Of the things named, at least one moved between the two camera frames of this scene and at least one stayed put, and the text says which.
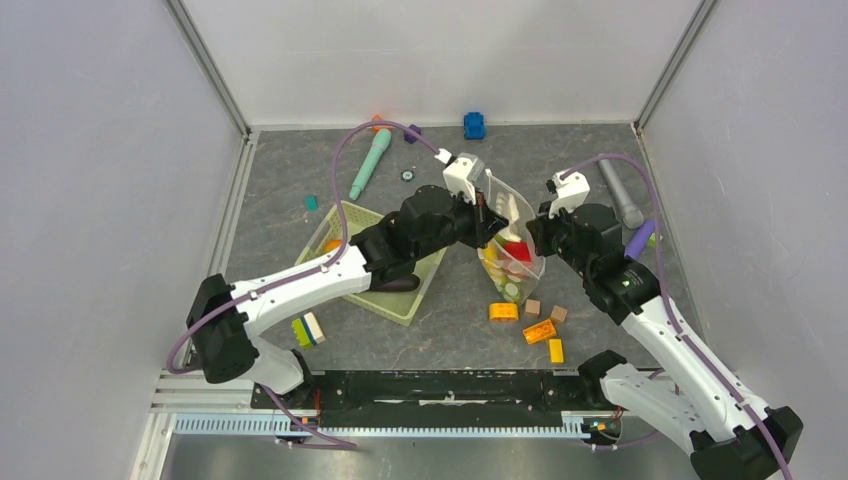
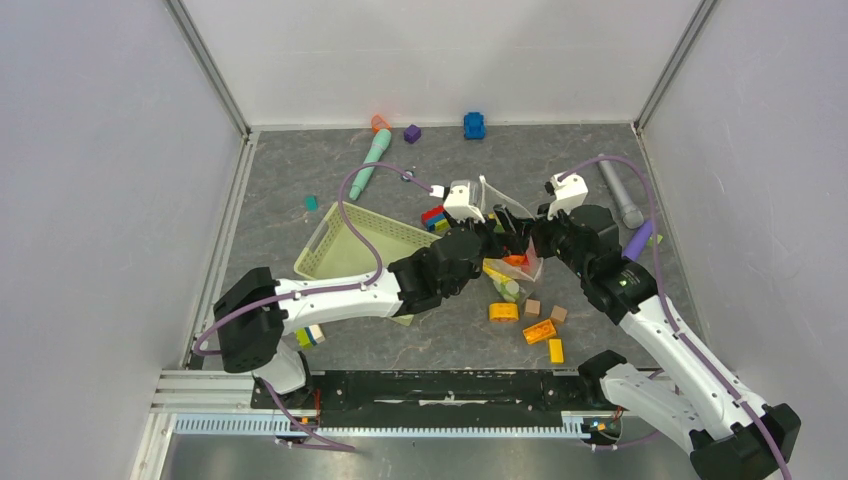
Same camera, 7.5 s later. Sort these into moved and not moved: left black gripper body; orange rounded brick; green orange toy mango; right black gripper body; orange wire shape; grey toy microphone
Moved: left black gripper body; green orange toy mango
Not moved: orange wire shape; orange rounded brick; right black gripper body; grey toy microphone
